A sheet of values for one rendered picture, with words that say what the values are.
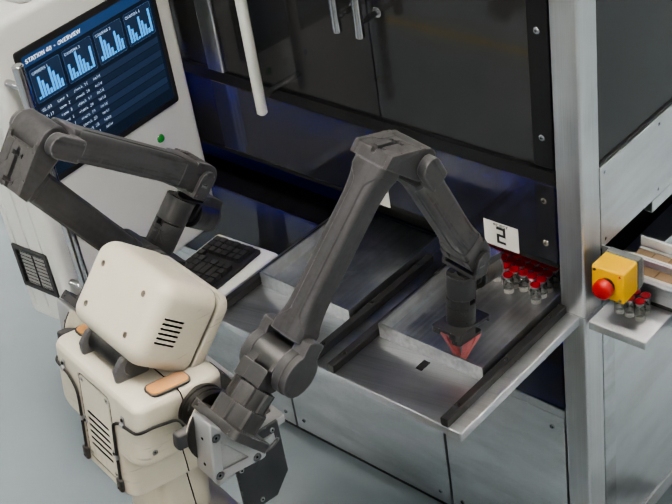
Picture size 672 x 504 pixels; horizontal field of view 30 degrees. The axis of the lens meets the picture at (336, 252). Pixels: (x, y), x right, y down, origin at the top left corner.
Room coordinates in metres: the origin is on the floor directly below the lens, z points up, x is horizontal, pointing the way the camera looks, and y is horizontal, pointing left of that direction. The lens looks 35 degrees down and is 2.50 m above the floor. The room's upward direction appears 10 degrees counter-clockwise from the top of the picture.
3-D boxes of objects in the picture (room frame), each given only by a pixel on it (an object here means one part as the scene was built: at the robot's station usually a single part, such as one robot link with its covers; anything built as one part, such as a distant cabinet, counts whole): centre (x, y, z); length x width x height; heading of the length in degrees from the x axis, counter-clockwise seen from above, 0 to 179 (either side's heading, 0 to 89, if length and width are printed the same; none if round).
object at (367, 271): (2.28, -0.04, 0.90); 0.34 x 0.26 x 0.04; 133
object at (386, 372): (2.10, -0.11, 0.87); 0.70 x 0.48 x 0.02; 43
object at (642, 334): (1.95, -0.57, 0.87); 0.14 x 0.13 x 0.02; 133
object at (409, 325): (2.03, -0.27, 0.90); 0.34 x 0.26 x 0.04; 133
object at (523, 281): (2.10, -0.35, 0.90); 0.18 x 0.02 x 0.05; 43
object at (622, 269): (1.93, -0.53, 0.99); 0.08 x 0.07 x 0.07; 133
